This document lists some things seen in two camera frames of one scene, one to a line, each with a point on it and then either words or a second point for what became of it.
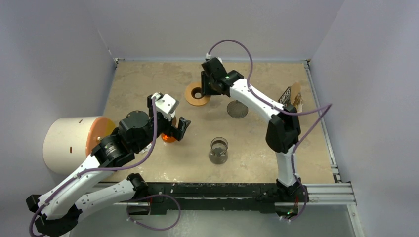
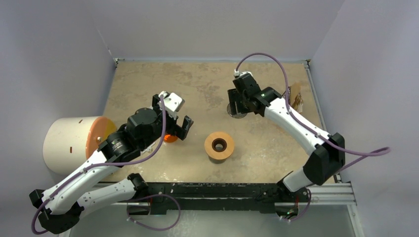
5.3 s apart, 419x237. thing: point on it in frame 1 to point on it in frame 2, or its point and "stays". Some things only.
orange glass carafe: x=168 y=138 stays
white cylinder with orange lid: x=68 y=141 stays
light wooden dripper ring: x=193 y=94 to x=219 y=145
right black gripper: x=207 y=85 to x=238 y=99
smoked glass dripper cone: x=236 y=109 stays
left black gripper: x=177 y=133 stays
